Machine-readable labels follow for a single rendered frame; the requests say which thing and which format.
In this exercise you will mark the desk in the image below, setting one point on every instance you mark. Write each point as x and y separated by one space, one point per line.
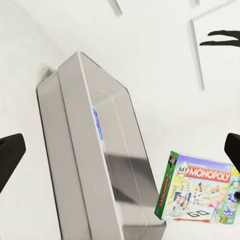
28 56

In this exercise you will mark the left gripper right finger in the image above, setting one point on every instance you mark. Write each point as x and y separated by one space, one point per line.
232 149

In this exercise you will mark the board game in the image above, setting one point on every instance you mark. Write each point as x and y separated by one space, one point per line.
196 189
98 123

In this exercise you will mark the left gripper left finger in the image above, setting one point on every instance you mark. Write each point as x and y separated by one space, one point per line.
12 148

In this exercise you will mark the toy box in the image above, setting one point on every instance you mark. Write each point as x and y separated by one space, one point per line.
104 188

